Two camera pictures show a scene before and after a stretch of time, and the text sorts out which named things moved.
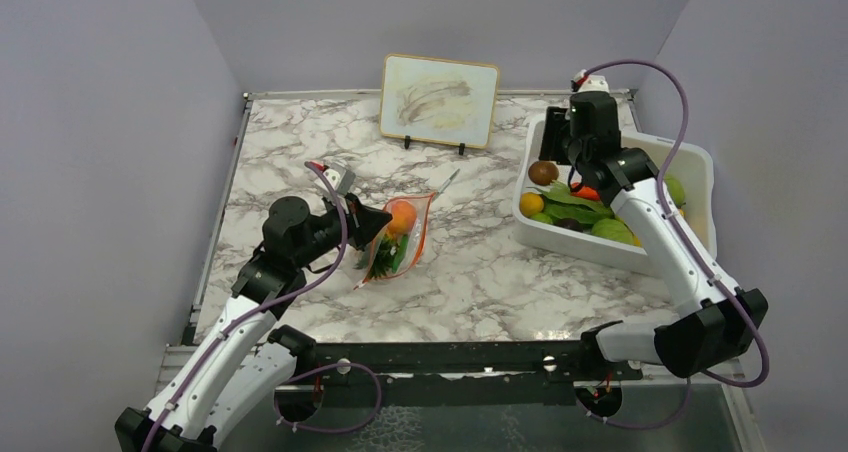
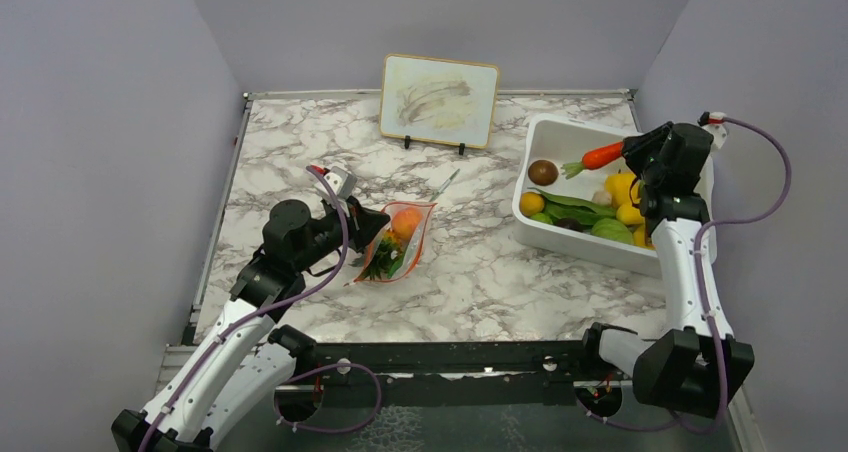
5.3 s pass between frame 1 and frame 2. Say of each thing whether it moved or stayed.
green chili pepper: moved
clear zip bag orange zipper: stayed
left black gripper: stayed
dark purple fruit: stayed
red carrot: moved
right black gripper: moved
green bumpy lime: stayed
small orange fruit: stayed
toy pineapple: stayed
